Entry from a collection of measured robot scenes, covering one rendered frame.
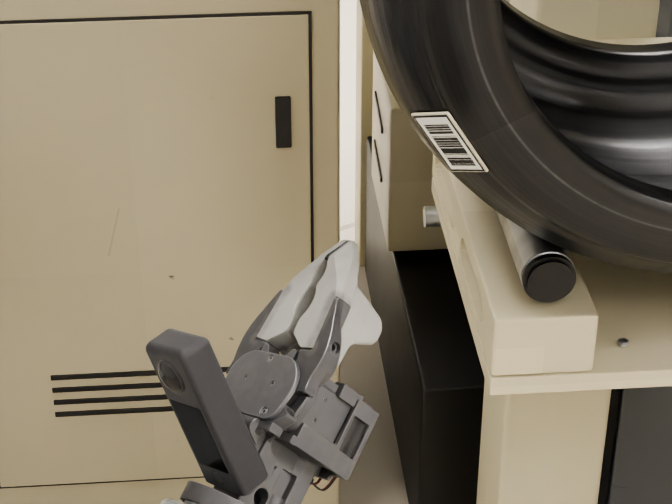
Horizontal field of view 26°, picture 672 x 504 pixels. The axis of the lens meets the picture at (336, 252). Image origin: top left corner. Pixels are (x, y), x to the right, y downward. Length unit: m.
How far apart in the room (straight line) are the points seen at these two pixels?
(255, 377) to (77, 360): 1.12
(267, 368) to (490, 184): 0.24
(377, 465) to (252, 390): 1.42
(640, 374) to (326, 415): 0.37
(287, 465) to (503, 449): 0.81
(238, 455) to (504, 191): 0.31
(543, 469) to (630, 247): 0.70
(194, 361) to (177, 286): 1.11
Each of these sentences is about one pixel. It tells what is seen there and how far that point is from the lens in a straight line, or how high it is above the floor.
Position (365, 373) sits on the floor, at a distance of 2.60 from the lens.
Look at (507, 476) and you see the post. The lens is 1.81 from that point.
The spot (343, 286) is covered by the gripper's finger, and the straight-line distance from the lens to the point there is 0.99.
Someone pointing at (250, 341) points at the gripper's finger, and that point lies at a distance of 1.03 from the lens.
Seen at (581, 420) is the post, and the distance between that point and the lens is 1.78.
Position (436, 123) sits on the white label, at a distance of 1.09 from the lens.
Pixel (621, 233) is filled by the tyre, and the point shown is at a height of 0.97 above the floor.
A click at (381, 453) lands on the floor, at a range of 2.42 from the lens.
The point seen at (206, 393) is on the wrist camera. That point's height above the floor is 0.98.
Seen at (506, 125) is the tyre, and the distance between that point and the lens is 1.07.
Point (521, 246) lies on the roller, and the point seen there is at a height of 0.91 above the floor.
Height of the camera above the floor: 1.54
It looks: 32 degrees down
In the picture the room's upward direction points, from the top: straight up
